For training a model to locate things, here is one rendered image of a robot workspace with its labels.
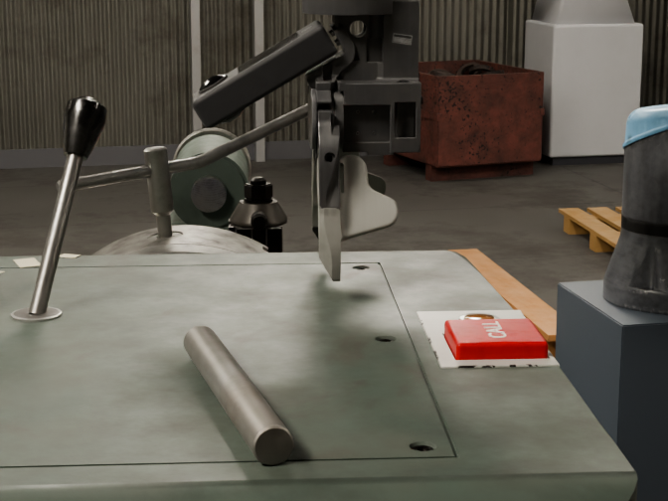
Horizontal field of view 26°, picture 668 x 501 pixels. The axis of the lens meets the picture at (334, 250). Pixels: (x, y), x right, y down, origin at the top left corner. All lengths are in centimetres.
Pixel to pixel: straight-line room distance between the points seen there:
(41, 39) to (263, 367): 848
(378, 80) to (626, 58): 843
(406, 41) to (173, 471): 45
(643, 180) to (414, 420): 88
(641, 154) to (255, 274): 63
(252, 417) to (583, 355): 100
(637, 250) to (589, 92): 776
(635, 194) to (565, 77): 768
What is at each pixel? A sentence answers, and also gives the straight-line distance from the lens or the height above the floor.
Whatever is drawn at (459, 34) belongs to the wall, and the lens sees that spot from 980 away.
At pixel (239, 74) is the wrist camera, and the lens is 108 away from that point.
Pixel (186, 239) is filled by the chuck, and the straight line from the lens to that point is 138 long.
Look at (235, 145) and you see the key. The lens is 142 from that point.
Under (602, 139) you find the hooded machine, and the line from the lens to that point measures 950.
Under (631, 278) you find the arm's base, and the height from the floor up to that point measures 113.
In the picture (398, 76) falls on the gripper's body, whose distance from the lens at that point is 109.
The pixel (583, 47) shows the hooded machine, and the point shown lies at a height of 76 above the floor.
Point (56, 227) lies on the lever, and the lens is 107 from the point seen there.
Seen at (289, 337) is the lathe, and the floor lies 125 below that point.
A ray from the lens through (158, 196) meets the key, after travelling 139.
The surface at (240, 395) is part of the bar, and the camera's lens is 81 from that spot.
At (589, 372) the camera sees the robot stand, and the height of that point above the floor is 102.
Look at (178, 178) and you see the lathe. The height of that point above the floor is 110.
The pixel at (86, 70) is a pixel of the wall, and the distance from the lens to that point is 939.
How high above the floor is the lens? 153
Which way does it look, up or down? 13 degrees down
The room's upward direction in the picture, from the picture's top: straight up
